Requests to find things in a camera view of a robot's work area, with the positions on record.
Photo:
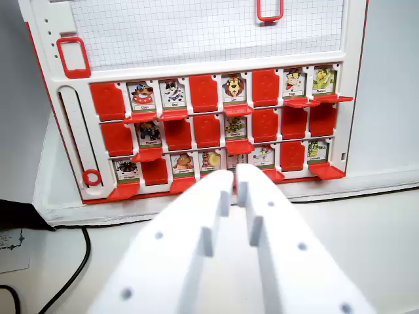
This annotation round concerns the red and white game board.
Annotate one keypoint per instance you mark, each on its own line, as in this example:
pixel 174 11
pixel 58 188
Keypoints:
pixel 203 65

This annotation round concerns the white printed paper sheet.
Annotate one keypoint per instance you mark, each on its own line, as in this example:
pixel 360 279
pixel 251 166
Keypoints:
pixel 11 252

